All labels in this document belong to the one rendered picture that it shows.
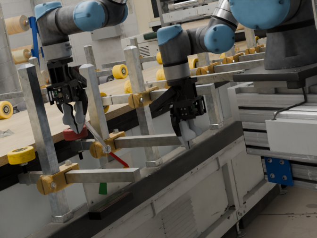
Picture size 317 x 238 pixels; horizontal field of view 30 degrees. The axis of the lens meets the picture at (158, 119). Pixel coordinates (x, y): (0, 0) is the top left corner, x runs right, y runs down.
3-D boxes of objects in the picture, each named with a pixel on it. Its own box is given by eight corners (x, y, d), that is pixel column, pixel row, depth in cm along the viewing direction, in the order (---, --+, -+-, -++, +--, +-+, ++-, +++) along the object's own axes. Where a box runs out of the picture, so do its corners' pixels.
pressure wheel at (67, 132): (97, 155, 201) (90, 122, 199) (83, 162, 195) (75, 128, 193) (79, 156, 206) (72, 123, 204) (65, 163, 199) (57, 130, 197)
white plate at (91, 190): (137, 179, 197) (131, 150, 196) (89, 208, 176) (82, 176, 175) (136, 179, 198) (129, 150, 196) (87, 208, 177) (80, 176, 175)
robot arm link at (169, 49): (186, 22, 166) (157, 29, 165) (194, 61, 168) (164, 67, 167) (180, 23, 174) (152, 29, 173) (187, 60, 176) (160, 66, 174)
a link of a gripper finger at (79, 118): (72, 137, 162) (65, 104, 160) (79, 132, 168) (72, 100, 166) (83, 135, 161) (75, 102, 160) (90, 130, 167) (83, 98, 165)
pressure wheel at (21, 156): (40, 178, 185) (31, 143, 183) (42, 183, 177) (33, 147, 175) (14, 184, 183) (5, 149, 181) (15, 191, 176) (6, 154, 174)
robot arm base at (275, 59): (341, 55, 140) (335, 13, 138) (296, 69, 132) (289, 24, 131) (295, 58, 153) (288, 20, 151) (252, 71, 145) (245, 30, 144)
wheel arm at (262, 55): (292, 55, 258) (291, 46, 258) (289, 56, 255) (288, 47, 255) (194, 68, 286) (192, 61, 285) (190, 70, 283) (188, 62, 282)
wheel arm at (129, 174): (142, 181, 159) (139, 165, 158) (135, 185, 156) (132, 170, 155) (28, 182, 183) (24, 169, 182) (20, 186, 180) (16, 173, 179)
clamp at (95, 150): (128, 145, 195) (124, 131, 194) (103, 158, 184) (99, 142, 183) (114, 146, 198) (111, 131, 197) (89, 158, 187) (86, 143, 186)
